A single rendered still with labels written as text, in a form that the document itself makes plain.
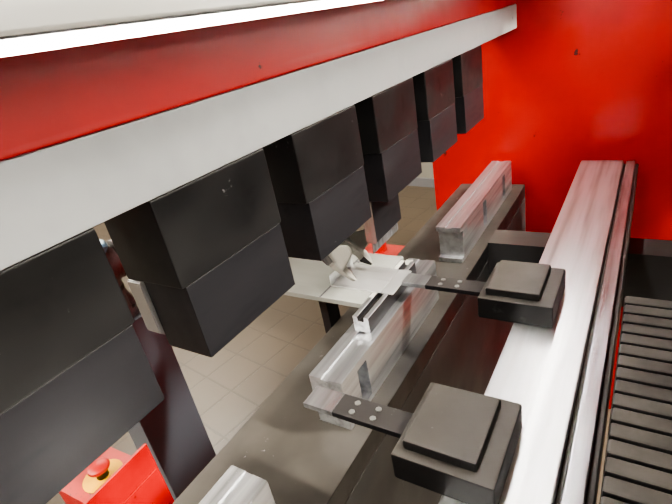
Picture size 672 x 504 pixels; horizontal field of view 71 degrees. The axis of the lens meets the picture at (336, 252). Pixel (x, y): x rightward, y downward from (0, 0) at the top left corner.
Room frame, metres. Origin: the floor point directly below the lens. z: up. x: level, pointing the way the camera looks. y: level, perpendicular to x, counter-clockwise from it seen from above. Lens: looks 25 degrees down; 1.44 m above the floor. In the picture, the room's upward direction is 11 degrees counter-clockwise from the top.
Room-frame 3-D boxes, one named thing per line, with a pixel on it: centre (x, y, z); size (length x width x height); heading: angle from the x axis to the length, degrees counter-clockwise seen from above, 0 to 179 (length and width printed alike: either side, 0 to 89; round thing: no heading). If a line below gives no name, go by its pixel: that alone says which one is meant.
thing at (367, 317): (0.74, -0.08, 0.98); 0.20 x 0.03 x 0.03; 144
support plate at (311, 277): (0.85, 0.03, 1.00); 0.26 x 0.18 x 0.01; 54
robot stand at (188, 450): (1.27, 0.70, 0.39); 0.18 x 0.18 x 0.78; 46
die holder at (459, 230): (1.21, -0.42, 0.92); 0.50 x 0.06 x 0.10; 144
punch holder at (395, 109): (0.79, -0.11, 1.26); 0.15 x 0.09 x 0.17; 144
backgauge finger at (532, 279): (0.68, -0.22, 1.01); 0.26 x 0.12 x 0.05; 54
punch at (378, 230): (0.76, -0.09, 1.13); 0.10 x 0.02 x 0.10; 144
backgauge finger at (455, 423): (0.42, -0.03, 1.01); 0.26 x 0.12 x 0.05; 54
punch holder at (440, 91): (0.95, -0.22, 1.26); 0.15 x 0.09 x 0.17; 144
